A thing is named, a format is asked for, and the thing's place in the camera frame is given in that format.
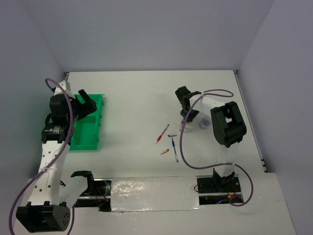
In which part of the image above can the blue gel pen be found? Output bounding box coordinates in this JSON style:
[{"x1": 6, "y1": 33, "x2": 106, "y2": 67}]
[{"x1": 171, "y1": 137, "x2": 179, "y2": 163}]

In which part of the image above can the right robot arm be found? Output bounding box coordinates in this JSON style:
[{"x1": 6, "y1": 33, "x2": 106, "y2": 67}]
[{"x1": 175, "y1": 86, "x2": 247, "y2": 191}]

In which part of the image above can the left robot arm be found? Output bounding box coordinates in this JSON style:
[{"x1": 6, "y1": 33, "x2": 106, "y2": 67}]
[{"x1": 16, "y1": 88, "x2": 97, "y2": 233}]

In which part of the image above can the clear blue-capped glue bottle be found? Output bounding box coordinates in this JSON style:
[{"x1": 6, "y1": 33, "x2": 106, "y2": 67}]
[{"x1": 179, "y1": 117, "x2": 190, "y2": 133}]

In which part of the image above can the green compartment bin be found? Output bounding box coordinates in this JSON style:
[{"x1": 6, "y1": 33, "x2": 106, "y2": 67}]
[{"x1": 69, "y1": 94, "x2": 105, "y2": 151}]

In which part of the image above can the clear tub of paperclips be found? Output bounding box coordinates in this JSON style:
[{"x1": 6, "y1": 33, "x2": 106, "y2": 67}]
[{"x1": 200, "y1": 117, "x2": 212, "y2": 129}]

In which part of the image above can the red gel pen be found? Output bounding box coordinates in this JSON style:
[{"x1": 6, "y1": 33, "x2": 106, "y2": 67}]
[{"x1": 155, "y1": 124, "x2": 170, "y2": 144}]

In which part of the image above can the silver tape sheet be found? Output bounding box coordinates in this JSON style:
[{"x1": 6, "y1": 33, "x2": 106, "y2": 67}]
[{"x1": 111, "y1": 176, "x2": 201, "y2": 212}]

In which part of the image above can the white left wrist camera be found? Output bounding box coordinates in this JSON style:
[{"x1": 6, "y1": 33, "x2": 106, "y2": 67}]
[{"x1": 54, "y1": 80, "x2": 73, "y2": 97}]

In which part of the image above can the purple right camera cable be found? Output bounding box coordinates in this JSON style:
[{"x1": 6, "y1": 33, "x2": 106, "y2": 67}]
[{"x1": 179, "y1": 89, "x2": 254, "y2": 208}]

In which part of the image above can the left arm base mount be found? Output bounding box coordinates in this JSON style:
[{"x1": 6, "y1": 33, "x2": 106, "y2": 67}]
[{"x1": 59, "y1": 176, "x2": 112, "y2": 212}]

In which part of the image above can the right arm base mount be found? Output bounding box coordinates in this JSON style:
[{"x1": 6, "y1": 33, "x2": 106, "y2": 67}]
[{"x1": 194, "y1": 175, "x2": 244, "y2": 206}]

